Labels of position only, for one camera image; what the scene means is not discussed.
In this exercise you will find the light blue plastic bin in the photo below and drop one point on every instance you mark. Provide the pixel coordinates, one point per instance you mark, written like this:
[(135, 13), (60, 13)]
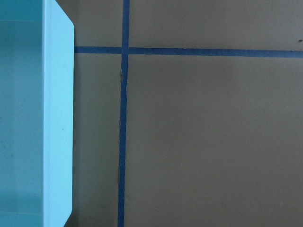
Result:
[(36, 113)]

